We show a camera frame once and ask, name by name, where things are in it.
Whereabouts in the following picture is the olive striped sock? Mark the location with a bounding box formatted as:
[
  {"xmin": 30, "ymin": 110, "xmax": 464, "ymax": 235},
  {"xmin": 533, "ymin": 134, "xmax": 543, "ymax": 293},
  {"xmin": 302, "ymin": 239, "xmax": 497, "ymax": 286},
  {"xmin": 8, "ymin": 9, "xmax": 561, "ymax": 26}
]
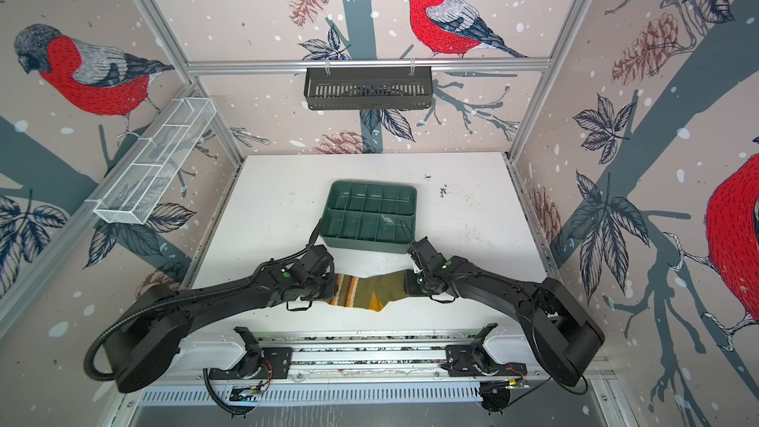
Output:
[{"xmin": 328, "ymin": 272, "xmax": 408, "ymax": 312}]

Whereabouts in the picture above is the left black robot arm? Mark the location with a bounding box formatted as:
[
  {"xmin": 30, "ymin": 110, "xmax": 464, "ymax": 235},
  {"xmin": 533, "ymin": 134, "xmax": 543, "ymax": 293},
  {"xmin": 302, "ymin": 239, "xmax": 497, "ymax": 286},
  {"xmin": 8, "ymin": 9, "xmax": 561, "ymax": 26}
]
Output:
[{"xmin": 83, "ymin": 245, "xmax": 337, "ymax": 393}]

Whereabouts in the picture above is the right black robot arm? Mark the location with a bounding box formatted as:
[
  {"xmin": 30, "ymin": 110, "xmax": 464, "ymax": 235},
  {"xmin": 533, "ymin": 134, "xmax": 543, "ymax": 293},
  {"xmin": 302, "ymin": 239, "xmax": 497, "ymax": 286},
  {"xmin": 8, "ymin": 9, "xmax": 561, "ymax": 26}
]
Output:
[{"xmin": 408, "ymin": 237, "xmax": 605, "ymax": 389}]

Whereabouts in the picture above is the green compartment tray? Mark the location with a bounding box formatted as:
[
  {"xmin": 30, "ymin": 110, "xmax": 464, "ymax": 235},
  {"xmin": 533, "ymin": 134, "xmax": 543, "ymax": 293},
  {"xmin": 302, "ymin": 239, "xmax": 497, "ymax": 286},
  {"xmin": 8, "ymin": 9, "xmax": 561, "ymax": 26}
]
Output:
[{"xmin": 319, "ymin": 180, "xmax": 417, "ymax": 254}]

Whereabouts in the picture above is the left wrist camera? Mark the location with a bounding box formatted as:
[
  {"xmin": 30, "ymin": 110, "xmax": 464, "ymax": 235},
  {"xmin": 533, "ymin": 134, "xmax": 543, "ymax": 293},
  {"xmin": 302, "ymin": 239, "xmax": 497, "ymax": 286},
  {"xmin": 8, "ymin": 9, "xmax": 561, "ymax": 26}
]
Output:
[{"xmin": 300, "ymin": 244, "xmax": 334, "ymax": 277}]

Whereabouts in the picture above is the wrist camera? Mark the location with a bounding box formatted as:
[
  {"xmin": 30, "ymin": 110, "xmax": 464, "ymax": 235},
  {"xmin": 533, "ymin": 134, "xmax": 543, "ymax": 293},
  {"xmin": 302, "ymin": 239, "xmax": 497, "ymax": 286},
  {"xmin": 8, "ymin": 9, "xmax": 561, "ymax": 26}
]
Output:
[
  {"xmin": 300, "ymin": 244, "xmax": 334, "ymax": 277},
  {"xmin": 408, "ymin": 237, "xmax": 447, "ymax": 274}
]

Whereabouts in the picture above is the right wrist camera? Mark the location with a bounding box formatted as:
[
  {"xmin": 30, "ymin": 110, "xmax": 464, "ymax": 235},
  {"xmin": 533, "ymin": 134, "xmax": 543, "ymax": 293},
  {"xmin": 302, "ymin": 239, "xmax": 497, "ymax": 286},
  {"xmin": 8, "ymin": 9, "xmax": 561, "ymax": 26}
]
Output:
[{"xmin": 408, "ymin": 237, "xmax": 447, "ymax": 274}]

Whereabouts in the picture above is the aluminium mounting rail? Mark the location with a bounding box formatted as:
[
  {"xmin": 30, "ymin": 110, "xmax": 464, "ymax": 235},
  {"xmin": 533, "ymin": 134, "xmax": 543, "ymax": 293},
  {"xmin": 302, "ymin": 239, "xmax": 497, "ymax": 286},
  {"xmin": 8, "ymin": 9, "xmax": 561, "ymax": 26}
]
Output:
[{"xmin": 159, "ymin": 331, "xmax": 548, "ymax": 383}]

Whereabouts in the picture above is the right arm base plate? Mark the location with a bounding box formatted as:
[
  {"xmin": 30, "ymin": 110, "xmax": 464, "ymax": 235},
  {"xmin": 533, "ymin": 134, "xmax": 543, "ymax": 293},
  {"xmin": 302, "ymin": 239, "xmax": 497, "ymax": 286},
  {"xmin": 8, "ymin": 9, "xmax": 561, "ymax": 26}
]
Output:
[{"xmin": 440, "ymin": 323, "xmax": 532, "ymax": 379}]

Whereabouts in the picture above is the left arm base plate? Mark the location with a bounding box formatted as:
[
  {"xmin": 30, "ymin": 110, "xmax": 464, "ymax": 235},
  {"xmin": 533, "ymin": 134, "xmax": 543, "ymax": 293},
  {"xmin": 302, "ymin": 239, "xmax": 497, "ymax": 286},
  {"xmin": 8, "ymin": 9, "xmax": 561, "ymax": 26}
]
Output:
[{"xmin": 208, "ymin": 326, "xmax": 294, "ymax": 381}]

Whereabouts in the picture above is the left base black cable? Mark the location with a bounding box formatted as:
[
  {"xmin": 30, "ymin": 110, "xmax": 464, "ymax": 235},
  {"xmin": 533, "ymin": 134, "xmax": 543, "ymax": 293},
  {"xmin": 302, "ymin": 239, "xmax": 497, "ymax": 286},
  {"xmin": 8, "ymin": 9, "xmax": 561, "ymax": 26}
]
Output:
[{"xmin": 202, "ymin": 367, "xmax": 262, "ymax": 417}]

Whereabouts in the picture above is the base black cable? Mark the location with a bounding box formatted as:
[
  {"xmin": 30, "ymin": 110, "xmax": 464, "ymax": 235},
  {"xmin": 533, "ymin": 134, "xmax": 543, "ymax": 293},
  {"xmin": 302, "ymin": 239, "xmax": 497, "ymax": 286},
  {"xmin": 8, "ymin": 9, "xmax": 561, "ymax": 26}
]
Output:
[
  {"xmin": 477, "ymin": 374, "xmax": 589, "ymax": 415},
  {"xmin": 202, "ymin": 367, "xmax": 262, "ymax": 417}
]

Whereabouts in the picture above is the right base black cable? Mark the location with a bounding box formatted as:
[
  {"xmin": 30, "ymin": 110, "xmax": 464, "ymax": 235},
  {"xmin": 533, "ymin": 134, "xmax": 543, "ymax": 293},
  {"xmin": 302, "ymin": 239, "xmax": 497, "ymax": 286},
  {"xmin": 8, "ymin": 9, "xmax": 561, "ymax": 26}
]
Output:
[{"xmin": 477, "ymin": 374, "xmax": 589, "ymax": 415}]

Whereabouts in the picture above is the black hanging wire basket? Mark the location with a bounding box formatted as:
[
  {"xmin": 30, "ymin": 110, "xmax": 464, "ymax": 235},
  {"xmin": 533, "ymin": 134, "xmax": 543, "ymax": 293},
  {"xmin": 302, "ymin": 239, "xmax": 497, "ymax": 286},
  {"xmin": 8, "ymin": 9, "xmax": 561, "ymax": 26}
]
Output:
[{"xmin": 304, "ymin": 66, "xmax": 434, "ymax": 111}]

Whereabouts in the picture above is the white mesh wall shelf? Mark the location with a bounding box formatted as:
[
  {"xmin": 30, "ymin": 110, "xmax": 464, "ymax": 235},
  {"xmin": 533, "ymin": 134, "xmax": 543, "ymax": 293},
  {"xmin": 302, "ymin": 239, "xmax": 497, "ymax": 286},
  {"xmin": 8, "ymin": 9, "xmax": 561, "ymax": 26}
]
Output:
[{"xmin": 94, "ymin": 97, "xmax": 217, "ymax": 225}]

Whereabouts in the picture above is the horizontal aluminium frame bar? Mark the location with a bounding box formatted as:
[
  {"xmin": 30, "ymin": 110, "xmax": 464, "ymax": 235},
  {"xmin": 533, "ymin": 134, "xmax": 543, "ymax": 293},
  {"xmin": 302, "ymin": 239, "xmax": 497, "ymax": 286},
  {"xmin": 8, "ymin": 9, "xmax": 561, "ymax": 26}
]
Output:
[{"xmin": 185, "ymin": 57, "xmax": 553, "ymax": 76}]

